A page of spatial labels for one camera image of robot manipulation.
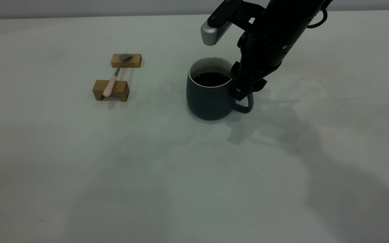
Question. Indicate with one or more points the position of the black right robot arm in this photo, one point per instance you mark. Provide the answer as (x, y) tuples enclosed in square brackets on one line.
[(302, 8)]

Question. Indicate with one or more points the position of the arch shaped wooden block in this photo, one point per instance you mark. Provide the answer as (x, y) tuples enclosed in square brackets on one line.
[(122, 89)]

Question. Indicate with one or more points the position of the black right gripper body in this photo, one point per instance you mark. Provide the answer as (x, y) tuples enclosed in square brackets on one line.
[(268, 44)]

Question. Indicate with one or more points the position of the dark coffee liquid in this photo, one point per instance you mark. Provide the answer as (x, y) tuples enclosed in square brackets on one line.
[(211, 79)]

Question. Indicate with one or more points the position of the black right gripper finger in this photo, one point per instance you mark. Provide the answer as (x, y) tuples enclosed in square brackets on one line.
[(257, 85), (240, 82)]

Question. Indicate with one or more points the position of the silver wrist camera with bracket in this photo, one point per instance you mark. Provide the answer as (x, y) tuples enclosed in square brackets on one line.
[(213, 33)]

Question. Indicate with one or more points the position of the grey ceramic cup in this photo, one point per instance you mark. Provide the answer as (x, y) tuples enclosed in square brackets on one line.
[(208, 101)]

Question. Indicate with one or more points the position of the flat rectangular wooden block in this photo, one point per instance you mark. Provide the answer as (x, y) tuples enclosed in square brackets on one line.
[(135, 62)]

